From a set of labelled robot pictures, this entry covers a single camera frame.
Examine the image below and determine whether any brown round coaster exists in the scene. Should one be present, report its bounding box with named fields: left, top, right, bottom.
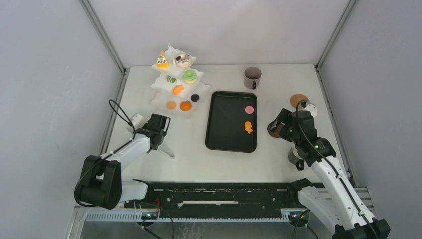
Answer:
left=267, top=124, right=284, bottom=138

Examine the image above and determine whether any small orange cookie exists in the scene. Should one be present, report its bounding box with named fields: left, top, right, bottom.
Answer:
left=166, top=101, right=177, bottom=110

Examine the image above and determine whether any grey mug white inside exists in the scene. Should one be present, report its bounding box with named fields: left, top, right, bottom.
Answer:
left=288, top=145, right=305, bottom=171

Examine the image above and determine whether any orange round pastry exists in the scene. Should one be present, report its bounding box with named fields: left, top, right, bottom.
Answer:
left=180, top=101, right=192, bottom=112

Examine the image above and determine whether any orange fish pastry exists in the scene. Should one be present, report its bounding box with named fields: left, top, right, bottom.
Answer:
left=244, top=121, right=254, bottom=134
left=173, top=85, right=184, bottom=96

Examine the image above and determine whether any black sandwich cookie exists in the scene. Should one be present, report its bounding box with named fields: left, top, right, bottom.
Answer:
left=190, top=94, right=200, bottom=103

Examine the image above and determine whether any green layered cake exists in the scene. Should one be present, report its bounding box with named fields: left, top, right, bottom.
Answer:
left=166, top=75, right=177, bottom=84

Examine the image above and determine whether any dark purple mug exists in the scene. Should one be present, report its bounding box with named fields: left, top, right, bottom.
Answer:
left=243, top=67, right=262, bottom=90

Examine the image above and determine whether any green frosted donut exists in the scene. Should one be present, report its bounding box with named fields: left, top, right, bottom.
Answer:
left=183, top=70, right=198, bottom=84

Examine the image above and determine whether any yellow cake slice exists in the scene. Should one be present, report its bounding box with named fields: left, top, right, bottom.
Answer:
left=156, top=51, right=169, bottom=68

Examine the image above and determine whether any white chocolate drizzle donut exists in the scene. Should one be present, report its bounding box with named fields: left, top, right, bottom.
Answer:
left=175, top=53, right=192, bottom=68

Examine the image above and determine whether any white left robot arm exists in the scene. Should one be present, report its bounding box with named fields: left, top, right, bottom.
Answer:
left=74, top=114, right=171, bottom=210

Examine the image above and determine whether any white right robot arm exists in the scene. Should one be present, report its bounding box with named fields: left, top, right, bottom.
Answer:
left=268, top=109, right=391, bottom=239

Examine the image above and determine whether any pink macaron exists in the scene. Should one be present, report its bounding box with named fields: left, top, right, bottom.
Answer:
left=245, top=106, right=255, bottom=115

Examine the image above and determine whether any white three-tier dessert stand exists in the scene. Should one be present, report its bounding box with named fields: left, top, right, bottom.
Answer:
left=151, top=44, right=211, bottom=119

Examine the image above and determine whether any black serving tray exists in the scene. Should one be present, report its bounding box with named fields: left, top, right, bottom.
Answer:
left=205, top=91, right=258, bottom=153

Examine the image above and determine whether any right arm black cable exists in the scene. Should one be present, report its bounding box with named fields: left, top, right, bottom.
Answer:
left=295, top=99, right=380, bottom=239

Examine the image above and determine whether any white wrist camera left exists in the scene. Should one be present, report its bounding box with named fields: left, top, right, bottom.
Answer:
left=130, top=114, right=145, bottom=129

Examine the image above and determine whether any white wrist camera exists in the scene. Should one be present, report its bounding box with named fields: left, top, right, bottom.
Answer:
left=304, top=102, right=318, bottom=118
left=130, top=114, right=145, bottom=129

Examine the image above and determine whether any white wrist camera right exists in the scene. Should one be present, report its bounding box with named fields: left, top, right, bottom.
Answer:
left=304, top=102, right=318, bottom=118

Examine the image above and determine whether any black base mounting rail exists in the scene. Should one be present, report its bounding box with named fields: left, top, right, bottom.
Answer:
left=124, top=182, right=305, bottom=220

